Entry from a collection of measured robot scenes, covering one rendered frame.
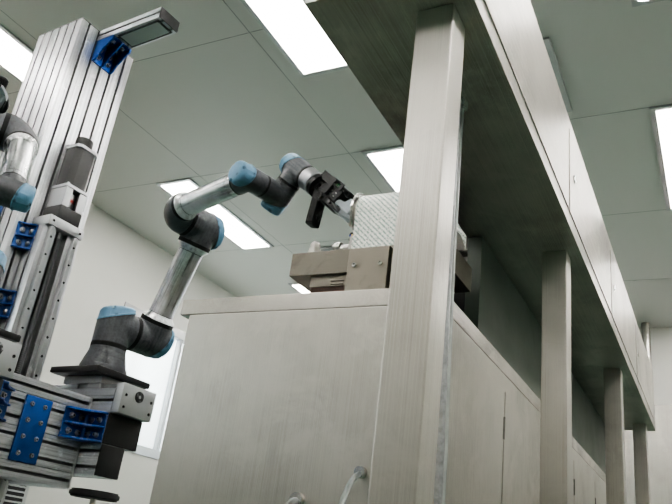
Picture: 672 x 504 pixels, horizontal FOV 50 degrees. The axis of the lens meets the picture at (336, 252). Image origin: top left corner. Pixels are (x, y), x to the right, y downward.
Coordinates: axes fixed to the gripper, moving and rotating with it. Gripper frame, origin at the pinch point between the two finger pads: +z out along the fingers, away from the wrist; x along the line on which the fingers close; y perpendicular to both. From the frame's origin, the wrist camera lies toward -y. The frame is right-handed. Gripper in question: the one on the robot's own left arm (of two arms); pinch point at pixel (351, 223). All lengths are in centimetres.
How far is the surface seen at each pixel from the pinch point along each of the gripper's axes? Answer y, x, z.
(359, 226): 0.1, -8.4, 9.1
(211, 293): -117, 374, -360
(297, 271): -19.0, -28.0, 19.2
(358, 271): -9.4, -30.1, 33.7
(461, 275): 5, -19, 48
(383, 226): 4.2, -8.4, 15.0
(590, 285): 31, 29, 53
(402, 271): -6, -85, 77
